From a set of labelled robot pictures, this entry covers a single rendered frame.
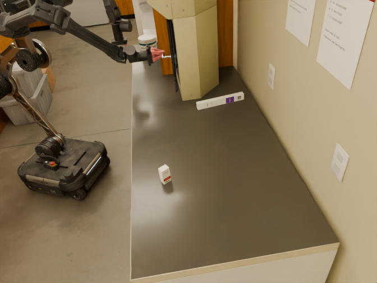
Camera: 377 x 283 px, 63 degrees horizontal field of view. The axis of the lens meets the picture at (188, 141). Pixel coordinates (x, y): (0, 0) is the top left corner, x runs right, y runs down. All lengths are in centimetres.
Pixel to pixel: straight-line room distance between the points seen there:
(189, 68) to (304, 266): 111
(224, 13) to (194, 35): 45
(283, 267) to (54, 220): 192
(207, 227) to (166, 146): 50
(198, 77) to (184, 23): 31
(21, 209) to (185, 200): 190
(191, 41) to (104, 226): 150
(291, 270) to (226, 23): 147
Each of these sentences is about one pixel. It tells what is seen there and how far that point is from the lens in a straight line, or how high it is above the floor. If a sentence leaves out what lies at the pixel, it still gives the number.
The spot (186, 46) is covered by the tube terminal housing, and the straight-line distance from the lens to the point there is 169.
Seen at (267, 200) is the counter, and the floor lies 94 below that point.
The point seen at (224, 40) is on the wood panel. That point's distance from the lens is 212.
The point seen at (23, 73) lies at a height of 62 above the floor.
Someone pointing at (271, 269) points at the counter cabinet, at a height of 85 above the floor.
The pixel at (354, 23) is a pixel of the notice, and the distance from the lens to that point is 98.
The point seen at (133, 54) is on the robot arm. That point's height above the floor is 125.
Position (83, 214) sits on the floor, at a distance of 262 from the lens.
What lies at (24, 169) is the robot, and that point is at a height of 24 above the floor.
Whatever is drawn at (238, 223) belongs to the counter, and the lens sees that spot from 117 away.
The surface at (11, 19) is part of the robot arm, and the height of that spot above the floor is 148.
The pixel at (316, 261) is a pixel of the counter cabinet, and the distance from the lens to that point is 124.
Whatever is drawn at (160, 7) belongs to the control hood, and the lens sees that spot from 161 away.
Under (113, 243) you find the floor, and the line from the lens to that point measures 236.
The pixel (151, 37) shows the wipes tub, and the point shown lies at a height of 109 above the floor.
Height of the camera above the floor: 188
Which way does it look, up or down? 39 degrees down
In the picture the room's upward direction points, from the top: 6 degrees counter-clockwise
